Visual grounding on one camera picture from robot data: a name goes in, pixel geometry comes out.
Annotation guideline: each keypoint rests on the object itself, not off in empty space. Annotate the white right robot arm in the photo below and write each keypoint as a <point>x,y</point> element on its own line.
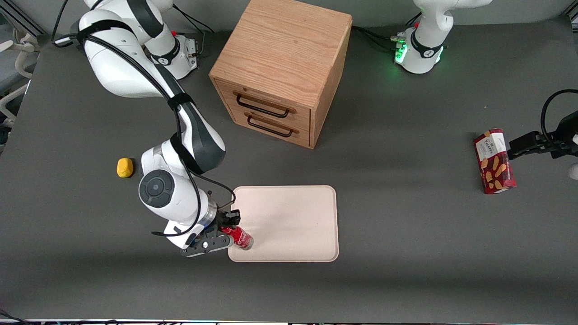
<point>117,67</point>

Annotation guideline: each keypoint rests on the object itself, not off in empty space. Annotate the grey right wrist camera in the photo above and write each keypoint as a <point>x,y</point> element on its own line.
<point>205,246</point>

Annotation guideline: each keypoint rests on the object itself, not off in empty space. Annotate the yellow oval toy fruit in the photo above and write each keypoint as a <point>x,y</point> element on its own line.
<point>125,167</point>

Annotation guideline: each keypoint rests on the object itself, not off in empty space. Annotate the white office chair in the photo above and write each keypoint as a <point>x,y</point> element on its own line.
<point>20,58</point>

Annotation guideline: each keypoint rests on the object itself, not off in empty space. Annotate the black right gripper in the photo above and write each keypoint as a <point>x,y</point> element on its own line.
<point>222,219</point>

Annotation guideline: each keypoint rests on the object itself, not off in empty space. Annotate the red cookie box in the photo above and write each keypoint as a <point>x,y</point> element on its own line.
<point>494,161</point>

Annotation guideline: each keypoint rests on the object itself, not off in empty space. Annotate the red coke bottle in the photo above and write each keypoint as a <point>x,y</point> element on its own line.
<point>241,238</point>

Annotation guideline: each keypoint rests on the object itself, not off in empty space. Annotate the beige plastic tray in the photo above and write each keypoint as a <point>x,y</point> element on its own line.
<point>293,225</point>

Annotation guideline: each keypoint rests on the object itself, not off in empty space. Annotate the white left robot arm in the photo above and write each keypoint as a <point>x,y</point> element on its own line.
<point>429,31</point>

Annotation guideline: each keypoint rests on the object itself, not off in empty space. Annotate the wooden drawer front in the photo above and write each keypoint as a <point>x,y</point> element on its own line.
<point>280,131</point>
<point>271,101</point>

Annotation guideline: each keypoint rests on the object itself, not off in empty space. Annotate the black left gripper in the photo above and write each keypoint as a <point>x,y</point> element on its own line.
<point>565,131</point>

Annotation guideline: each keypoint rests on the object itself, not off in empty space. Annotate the wooden two-drawer cabinet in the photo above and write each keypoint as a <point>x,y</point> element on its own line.
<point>280,49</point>

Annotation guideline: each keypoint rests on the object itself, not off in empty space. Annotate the aluminium frame rail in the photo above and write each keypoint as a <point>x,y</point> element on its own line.
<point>22,18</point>

